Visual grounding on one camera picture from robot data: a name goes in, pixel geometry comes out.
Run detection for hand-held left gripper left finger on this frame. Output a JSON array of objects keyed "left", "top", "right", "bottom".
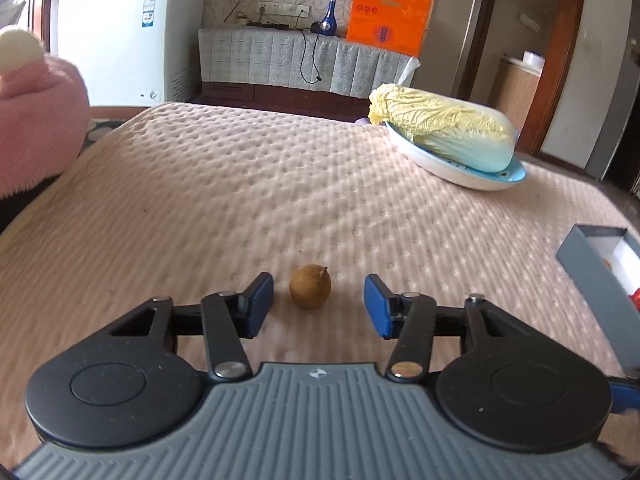
[{"left": 100, "top": 272, "right": 275, "bottom": 381}]

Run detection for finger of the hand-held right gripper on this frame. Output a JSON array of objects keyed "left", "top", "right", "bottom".
[{"left": 607, "top": 375, "right": 640, "bottom": 413}]

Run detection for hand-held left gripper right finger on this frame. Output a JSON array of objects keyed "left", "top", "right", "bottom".
[{"left": 364, "top": 274, "right": 536, "bottom": 381}]

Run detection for brown kiwi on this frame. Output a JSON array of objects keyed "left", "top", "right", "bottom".
[{"left": 289, "top": 264, "right": 332, "bottom": 309}]

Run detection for grey box with white inside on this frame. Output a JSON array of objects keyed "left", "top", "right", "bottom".
[{"left": 556, "top": 223, "right": 640, "bottom": 361}]

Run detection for light blue plate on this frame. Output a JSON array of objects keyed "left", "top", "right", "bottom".
[{"left": 385, "top": 120, "right": 527, "bottom": 192}]

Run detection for napa cabbage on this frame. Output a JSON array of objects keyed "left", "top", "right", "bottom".
[{"left": 368, "top": 83, "right": 518, "bottom": 173}]

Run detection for dark wooden television cabinet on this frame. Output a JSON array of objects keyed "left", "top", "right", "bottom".
[{"left": 190, "top": 80, "right": 371, "bottom": 121}]

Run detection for dark floral bedsheet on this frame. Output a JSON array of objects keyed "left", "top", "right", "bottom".
[{"left": 82, "top": 119, "right": 127, "bottom": 152}]

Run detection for cloth-covered cabinet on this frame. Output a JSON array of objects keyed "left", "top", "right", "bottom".
[{"left": 197, "top": 27, "right": 418, "bottom": 96}]

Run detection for wooden kitchen cabinet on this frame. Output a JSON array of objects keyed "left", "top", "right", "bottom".
[{"left": 492, "top": 57, "right": 543, "bottom": 133}]

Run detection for grey refrigerator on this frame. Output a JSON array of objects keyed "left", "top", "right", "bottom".
[{"left": 585, "top": 55, "right": 640, "bottom": 181}]

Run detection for pink plush pillow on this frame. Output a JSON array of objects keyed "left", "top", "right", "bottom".
[{"left": 0, "top": 55, "right": 91, "bottom": 198}]

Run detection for orange gift box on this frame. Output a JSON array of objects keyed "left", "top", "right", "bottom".
[{"left": 346, "top": 0, "right": 434, "bottom": 58}]

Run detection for blue glass bottle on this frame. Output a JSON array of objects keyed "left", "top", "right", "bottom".
[{"left": 320, "top": 0, "right": 340, "bottom": 37}]

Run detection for white chest freezer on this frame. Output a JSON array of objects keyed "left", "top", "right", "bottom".
[{"left": 57, "top": 0, "right": 207, "bottom": 107}]

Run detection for white plush ball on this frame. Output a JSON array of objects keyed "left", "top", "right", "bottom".
[{"left": 0, "top": 27, "right": 45, "bottom": 73}]

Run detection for black cable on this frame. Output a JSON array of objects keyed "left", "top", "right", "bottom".
[{"left": 300, "top": 20, "right": 324, "bottom": 84}]

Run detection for wall sockets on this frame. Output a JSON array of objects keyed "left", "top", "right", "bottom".
[{"left": 257, "top": 2, "right": 311, "bottom": 16}]

